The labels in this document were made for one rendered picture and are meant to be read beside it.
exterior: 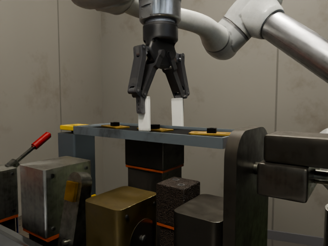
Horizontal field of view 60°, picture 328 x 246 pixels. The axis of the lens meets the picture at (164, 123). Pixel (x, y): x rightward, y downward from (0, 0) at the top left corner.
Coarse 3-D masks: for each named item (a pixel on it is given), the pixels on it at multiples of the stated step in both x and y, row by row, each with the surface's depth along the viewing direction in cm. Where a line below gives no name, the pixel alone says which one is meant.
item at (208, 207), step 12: (192, 204) 39; (204, 204) 39; (216, 204) 39; (180, 216) 36; (192, 216) 35; (204, 216) 35; (216, 216) 35; (180, 228) 36; (192, 228) 35; (204, 228) 34; (216, 228) 34; (180, 240) 36; (192, 240) 35; (204, 240) 34; (216, 240) 34
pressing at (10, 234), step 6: (0, 228) 49; (6, 228) 49; (0, 234) 48; (6, 234) 47; (12, 234) 47; (18, 234) 47; (0, 240) 46; (6, 240) 46; (12, 240) 46; (18, 240) 45; (24, 240) 45; (30, 240) 45
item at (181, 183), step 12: (168, 180) 44; (180, 180) 44; (192, 180) 44; (156, 192) 43; (168, 192) 41; (180, 192) 40; (192, 192) 42; (156, 204) 43; (168, 204) 42; (180, 204) 40; (156, 216) 43; (168, 216) 42; (168, 228) 42; (168, 240) 42
